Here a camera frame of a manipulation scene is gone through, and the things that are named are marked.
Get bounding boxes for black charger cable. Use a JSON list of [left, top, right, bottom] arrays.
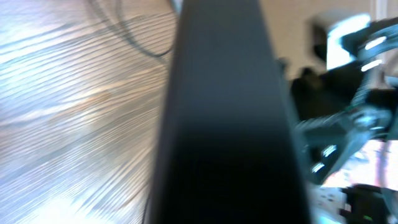
[[86, 0, 175, 60]]

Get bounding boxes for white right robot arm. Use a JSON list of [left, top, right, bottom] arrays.
[[290, 10, 397, 223]]

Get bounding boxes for blue Galaxy smartphone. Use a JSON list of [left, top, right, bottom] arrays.
[[147, 0, 313, 224]]

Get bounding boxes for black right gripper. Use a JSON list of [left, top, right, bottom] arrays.
[[296, 108, 392, 185]]

